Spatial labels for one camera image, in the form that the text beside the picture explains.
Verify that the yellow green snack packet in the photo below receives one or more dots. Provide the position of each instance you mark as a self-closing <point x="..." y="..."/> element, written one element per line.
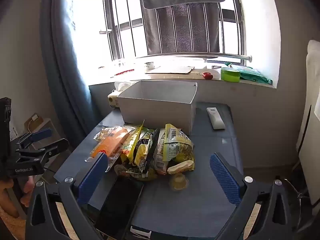
<point x="130" y="150"/>

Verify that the red pen on sill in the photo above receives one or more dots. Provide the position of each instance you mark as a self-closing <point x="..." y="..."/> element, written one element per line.
<point x="123" y="72"/>

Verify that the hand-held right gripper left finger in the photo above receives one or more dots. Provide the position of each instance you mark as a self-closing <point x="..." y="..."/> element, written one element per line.
<point x="92" y="177"/>

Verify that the blue table cloth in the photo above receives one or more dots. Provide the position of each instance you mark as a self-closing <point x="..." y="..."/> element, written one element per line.
<point x="200" y="205"/>

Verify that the white cardboard box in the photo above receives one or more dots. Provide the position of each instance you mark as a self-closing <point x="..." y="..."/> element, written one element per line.
<point x="155" y="112"/>

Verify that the person's left forearm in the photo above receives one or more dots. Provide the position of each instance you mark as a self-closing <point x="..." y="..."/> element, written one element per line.
<point x="11" y="227"/>

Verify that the small red round object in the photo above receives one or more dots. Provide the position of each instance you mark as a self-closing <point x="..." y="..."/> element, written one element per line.
<point x="207" y="75"/>

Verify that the large yellow snack bag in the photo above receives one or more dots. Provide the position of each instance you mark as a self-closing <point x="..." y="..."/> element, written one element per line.
<point x="175" y="142"/>

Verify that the green box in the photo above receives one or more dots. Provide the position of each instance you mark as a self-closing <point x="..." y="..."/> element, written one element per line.
<point x="230" y="75"/>

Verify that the blue grey curtain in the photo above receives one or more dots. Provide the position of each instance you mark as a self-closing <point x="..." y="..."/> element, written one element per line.
<point x="65" y="80"/>

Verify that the green plastic packet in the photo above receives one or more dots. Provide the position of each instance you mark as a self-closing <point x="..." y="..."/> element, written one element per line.
<point x="255" y="77"/>

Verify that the small cream yellow packet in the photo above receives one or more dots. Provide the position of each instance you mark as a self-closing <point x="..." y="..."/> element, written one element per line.
<point x="181" y="166"/>

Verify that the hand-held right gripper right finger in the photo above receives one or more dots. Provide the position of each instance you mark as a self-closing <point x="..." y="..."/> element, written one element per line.
<point x="222" y="177"/>

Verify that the clear jelly cup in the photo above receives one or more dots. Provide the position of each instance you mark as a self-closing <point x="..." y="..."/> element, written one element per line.
<point x="178" y="182"/>

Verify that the flat cardboard sheet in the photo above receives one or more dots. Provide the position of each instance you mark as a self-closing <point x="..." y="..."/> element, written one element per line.
<point x="170" y="70"/>

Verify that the white cup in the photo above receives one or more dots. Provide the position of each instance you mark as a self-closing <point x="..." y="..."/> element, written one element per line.
<point x="151" y="65"/>

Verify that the white cushioned chair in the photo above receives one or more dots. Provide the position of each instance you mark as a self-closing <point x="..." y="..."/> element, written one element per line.
<point x="310" y="130"/>

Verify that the tissue pack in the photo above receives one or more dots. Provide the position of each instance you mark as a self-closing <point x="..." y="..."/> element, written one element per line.
<point x="113" y="100"/>

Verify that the white remote control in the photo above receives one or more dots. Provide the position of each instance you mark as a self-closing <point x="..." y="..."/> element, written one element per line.
<point x="215" y="118"/>

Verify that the yellow black snack packet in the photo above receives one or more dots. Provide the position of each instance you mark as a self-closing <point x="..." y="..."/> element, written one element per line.
<point x="141" y="155"/>

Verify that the grey towel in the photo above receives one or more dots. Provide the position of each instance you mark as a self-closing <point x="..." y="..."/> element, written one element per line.
<point x="185" y="25"/>

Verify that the orange snack packet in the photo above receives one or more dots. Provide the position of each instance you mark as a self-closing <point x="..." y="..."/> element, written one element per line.
<point x="110" y="142"/>

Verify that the person's left hand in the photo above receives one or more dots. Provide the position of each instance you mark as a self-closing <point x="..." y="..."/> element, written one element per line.
<point x="27" y="190"/>

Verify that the black smartphone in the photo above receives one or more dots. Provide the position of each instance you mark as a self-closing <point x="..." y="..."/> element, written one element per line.
<point x="117" y="205"/>

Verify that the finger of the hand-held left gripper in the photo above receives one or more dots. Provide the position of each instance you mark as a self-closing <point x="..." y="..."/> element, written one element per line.
<point x="56" y="145"/>
<point x="41" y="133"/>

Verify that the metal window guard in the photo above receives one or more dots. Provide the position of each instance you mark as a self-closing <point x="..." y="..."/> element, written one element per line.
<point x="195" y="55"/>

